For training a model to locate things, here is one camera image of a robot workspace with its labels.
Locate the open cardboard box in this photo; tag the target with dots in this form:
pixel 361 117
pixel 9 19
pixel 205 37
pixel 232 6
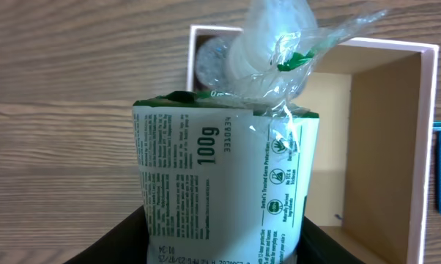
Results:
pixel 370 176

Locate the green white packet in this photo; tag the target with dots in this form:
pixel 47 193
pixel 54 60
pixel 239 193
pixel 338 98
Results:
pixel 171 147

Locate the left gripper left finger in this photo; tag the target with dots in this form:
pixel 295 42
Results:
pixel 126 243

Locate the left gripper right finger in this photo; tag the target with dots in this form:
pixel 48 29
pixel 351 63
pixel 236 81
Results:
pixel 316 247

